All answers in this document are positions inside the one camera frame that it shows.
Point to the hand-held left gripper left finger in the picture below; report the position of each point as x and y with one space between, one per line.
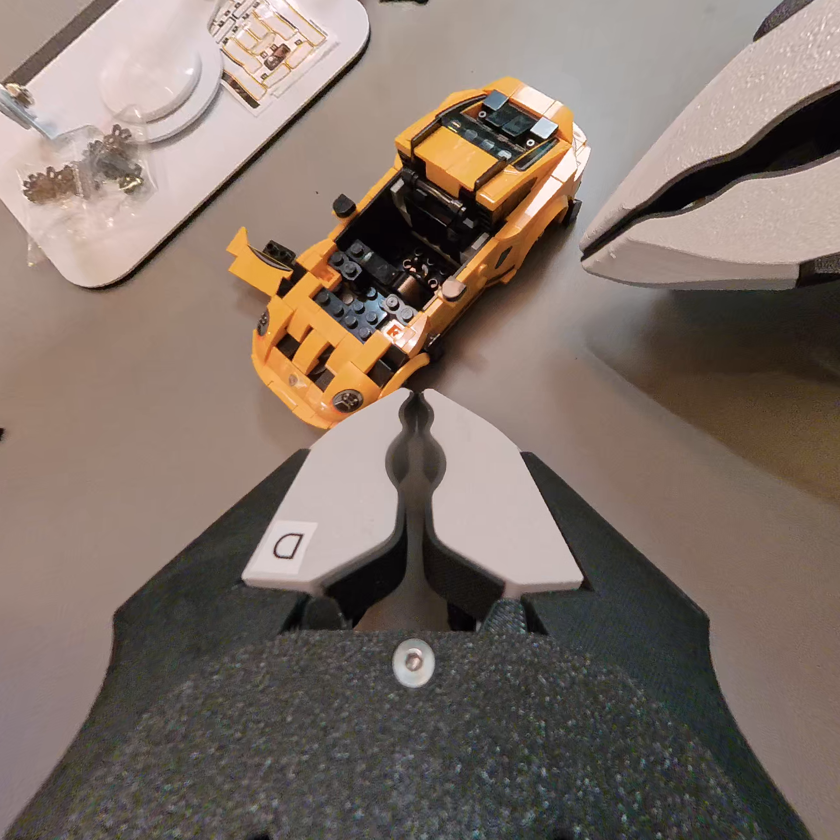
328 499

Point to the yellow lego panel piece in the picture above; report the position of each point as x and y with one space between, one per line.
253 253

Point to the sticker sheet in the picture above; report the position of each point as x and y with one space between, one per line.
262 59

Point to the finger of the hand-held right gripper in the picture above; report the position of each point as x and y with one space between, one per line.
754 229
722 98

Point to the yellow lego car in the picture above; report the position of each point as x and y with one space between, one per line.
459 157

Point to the white book stand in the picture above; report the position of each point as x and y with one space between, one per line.
184 184

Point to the clear bag of black parts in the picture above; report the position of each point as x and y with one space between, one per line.
98 164

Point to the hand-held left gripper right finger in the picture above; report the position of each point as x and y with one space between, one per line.
499 512

